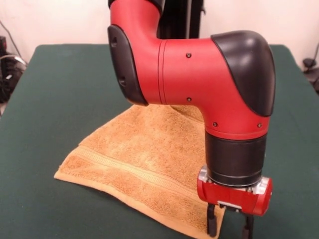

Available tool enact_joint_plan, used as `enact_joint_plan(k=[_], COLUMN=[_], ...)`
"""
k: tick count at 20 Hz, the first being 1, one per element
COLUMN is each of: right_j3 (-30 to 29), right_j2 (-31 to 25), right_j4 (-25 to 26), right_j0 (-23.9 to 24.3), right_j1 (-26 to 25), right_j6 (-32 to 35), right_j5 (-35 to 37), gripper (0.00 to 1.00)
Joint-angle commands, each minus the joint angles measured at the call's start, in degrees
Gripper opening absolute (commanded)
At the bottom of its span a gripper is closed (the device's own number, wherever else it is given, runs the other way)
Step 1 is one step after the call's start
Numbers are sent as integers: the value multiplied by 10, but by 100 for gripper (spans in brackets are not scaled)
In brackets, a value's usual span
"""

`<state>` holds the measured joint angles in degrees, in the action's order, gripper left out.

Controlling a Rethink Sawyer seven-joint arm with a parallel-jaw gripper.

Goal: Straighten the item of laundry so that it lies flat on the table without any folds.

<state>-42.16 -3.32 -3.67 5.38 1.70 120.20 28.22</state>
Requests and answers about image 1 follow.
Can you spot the dark green table cloth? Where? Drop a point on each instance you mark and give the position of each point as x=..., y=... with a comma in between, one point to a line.
x=49, y=124

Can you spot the black device with red light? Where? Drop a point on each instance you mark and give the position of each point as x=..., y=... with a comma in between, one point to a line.
x=2, y=43

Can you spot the orange terry towel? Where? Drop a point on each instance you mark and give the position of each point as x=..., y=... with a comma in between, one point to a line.
x=139, y=159

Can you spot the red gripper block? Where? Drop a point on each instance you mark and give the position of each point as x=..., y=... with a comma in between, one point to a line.
x=231, y=196

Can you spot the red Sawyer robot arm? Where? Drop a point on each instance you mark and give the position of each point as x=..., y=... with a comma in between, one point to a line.
x=194, y=74

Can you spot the black upright stand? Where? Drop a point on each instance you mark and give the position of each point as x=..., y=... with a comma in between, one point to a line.
x=179, y=20

